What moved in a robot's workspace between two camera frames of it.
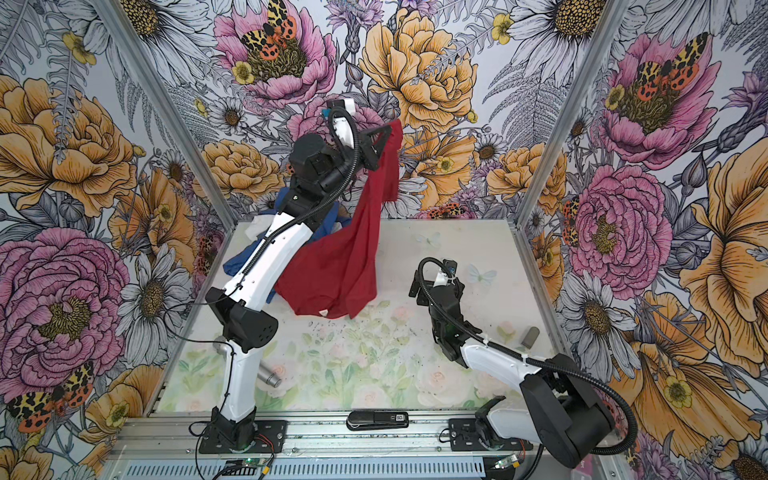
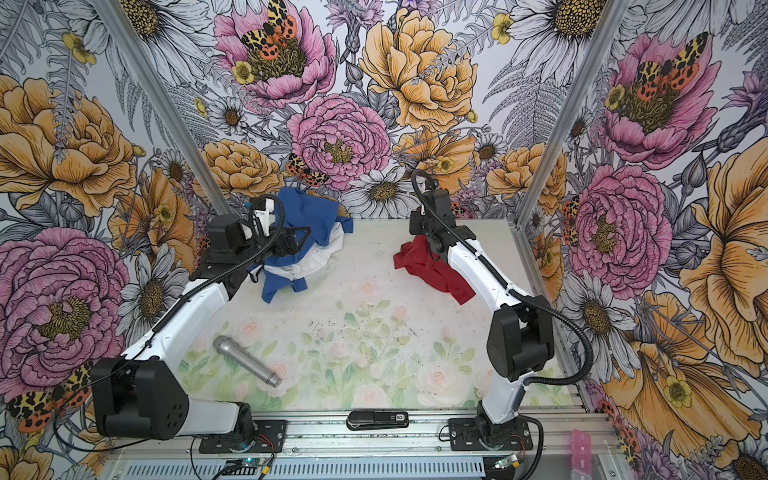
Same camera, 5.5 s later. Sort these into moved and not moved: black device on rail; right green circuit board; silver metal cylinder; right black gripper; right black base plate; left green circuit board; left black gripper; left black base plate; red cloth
Moved: left black gripper; red cloth; right black gripper
Not moved: right black base plate; left green circuit board; right green circuit board; left black base plate; black device on rail; silver metal cylinder
